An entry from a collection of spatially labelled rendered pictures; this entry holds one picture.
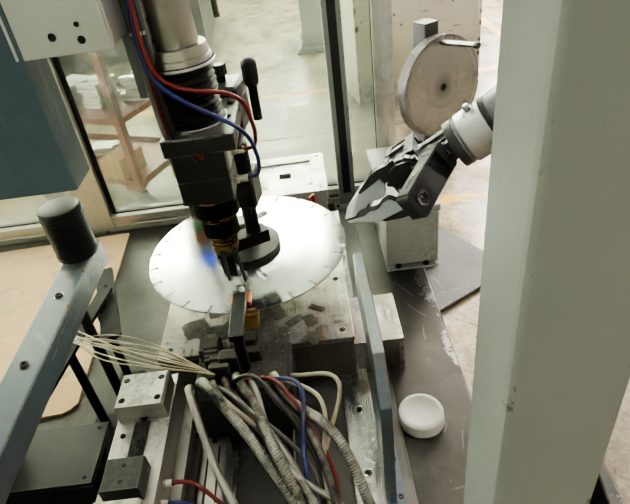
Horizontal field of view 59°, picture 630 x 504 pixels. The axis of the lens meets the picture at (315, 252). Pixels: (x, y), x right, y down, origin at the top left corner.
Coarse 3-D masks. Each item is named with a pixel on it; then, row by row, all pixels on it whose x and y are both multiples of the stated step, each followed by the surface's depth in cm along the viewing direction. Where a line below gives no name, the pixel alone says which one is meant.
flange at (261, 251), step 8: (272, 232) 94; (272, 240) 92; (248, 248) 90; (256, 248) 90; (264, 248) 90; (272, 248) 90; (240, 256) 89; (248, 256) 89; (256, 256) 89; (264, 256) 89; (248, 264) 88
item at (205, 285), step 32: (192, 224) 101; (288, 224) 97; (320, 224) 96; (160, 256) 94; (192, 256) 92; (288, 256) 89; (320, 256) 88; (160, 288) 86; (192, 288) 85; (224, 288) 84; (256, 288) 84; (288, 288) 83
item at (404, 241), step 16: (368, 160) 126; (432, 208) 107; (384, 224) 111; (400, 224) 109; (416, 224) 109; (432, 224) 110; (384, 240) 115; (400, 240) 111; (416, 240) 112; (432, 240) 112; (384, 256) 119; (400, 256) 114; (416, 256) 114; (432, 256) 114
